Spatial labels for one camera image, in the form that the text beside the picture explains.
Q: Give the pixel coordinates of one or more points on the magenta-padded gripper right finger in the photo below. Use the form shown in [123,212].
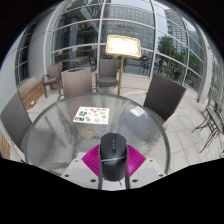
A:
[135,161]

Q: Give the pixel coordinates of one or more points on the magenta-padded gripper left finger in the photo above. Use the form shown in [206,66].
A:
[90,163]

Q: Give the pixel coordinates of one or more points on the black computer mouse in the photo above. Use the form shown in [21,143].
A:
[113,153]

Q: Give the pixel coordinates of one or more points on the colourful printed sheet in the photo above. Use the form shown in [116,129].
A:
[91,115]

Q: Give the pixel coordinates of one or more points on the wooden slat bench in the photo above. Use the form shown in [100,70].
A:
[4,145]
[31,95]

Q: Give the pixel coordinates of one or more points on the green metal bistro table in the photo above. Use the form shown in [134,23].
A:
[215,118]

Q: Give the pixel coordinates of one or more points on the dark metal bistro chair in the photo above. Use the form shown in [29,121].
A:
[213,95]

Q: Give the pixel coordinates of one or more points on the gold-framed menu stand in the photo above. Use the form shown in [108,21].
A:
[123,46]

